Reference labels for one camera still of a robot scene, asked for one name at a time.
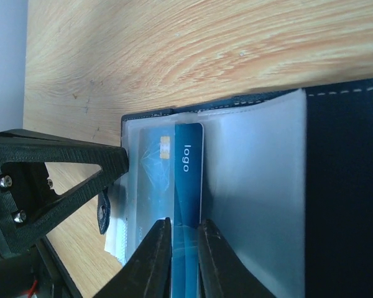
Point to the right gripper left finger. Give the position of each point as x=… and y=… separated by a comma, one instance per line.
x=148, y=272

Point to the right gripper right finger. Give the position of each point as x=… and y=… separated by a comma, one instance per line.
x=222, y=272

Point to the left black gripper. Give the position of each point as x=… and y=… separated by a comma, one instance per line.
x=30, y=207

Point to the navy blue card holder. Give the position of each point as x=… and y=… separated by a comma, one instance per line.
x=288, y=180

